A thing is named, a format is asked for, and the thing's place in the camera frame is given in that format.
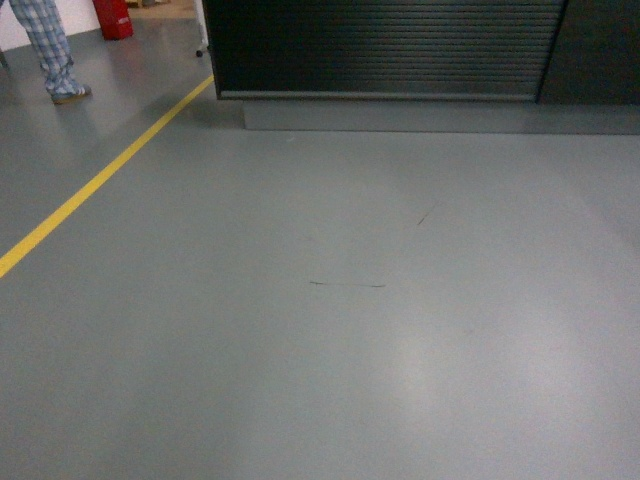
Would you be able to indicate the black checkout counter cabinet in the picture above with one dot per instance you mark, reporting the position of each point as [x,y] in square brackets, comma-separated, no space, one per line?
[539,67]

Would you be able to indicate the red fire extinguisher box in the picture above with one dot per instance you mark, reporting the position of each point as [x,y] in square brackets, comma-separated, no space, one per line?
[114,19]

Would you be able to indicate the person in plaid trousers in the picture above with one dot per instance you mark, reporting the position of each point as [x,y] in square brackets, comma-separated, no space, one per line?
[43,25]

